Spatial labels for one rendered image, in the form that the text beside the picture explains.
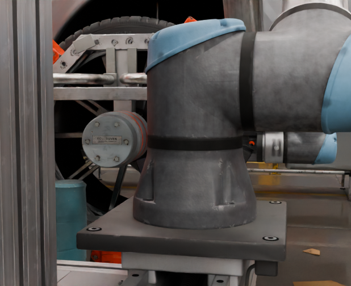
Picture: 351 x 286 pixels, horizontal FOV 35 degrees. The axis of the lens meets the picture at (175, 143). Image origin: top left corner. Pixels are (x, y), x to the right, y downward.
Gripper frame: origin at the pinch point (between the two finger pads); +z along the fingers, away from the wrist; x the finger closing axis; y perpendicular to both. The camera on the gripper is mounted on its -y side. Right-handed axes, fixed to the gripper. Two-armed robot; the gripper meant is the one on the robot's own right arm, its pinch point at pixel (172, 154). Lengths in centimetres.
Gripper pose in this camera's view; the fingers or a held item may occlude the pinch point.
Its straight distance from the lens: 124.6
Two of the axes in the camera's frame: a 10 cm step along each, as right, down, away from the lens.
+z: -9.9, -0.2, 1.6
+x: -1.6, 0.9, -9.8
